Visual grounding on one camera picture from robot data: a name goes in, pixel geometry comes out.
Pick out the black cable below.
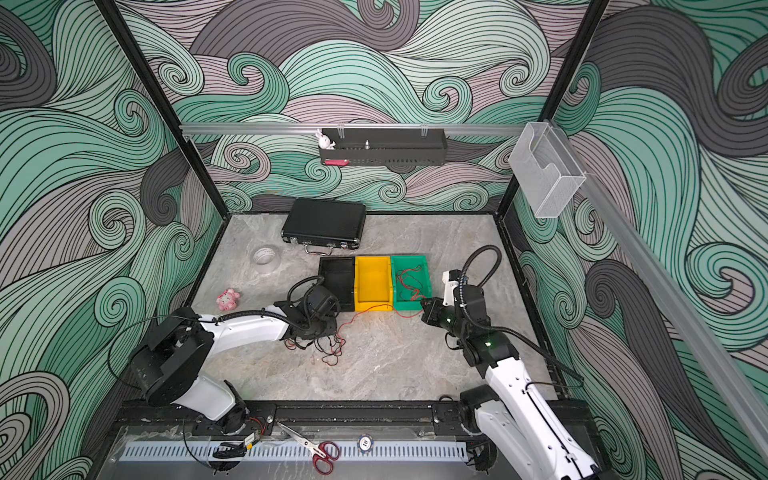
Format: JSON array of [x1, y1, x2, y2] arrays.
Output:
[[299, 332, 348, 361]]

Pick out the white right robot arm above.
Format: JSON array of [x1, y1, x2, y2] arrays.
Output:
[[421, 285, 600, 479]]

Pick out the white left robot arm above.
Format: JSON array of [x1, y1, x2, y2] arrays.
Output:
[[129, 277, 343, 434]]

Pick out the black plastic bin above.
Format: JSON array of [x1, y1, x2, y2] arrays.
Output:
[[318, 256, 355, 312]]

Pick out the yellow plastic bin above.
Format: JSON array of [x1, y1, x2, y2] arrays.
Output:
[[354, 256, 394, 312]]

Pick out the green plastic bin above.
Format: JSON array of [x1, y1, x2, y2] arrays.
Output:
[[390, 255, 432, 312]]

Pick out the pink pig toy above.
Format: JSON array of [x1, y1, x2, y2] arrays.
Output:
[[216, 288, 241, 311]]

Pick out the black aluminium carry case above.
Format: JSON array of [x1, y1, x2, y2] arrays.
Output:
[[281, 198, 367, 250]]

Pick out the round blue white button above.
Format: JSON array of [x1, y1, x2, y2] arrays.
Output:
[[357, 434, 373, 453]]

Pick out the white rabbit figurine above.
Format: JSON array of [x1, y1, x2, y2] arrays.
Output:
[[314, 129, 335, 150]]

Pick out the black right arm hose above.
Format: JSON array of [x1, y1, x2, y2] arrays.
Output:
[[458, 244, 586, 385]]

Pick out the red handled scissors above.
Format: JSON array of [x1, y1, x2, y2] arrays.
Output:
[[276, 422, 341, 476]]

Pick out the white slotted cable duct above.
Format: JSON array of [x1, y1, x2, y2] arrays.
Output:
[[118, 441, 469, 463]]

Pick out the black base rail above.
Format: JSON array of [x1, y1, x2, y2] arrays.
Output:
[[113, 399, 595, 442]]

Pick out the clear acrylic wall holder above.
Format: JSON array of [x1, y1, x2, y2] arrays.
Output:
[[509, 121, 586, 219]]

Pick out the black wall shelf tray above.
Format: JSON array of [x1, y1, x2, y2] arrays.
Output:
[[318, 127, 448, 170]]

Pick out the aluminium wall rail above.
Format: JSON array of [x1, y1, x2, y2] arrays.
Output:
[[179, 122, 529, 138]]

